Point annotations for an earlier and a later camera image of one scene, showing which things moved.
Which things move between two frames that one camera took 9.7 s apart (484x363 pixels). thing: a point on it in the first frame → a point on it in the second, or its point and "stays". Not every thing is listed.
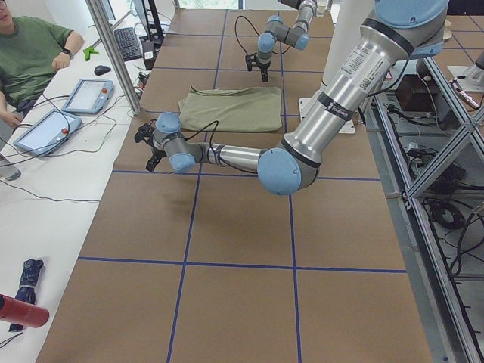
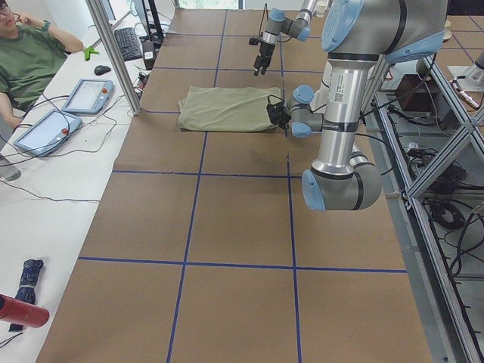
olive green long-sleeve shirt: (249, 109) stays
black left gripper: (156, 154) → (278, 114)
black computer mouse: (100, 69) stays
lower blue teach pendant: (47, 132) stays
